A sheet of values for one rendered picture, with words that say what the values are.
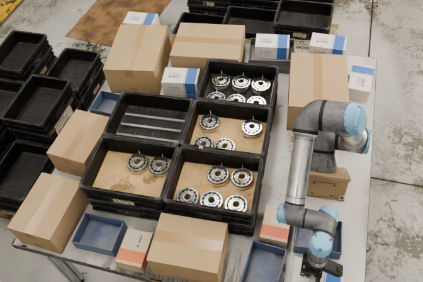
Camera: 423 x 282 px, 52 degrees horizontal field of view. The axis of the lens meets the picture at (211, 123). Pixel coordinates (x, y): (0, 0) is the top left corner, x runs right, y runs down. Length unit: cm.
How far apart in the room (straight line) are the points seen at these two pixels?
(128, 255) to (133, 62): 111
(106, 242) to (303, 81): 127
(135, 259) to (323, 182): 90
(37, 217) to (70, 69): 157
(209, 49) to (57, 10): 254
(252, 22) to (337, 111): 205
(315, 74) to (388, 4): 221
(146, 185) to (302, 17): 190
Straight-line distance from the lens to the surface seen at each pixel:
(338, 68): 245
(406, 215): 305
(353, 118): 159
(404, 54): 401
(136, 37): 271
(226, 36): 262
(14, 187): 307
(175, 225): 193
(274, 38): 268
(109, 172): 218
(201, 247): 187
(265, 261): 201
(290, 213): 167
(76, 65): 347
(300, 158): 164
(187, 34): 266
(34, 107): 312
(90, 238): 218
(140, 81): 256
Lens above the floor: 258
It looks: 51 degrees down
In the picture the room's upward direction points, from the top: 7 degrees counter-clockwise
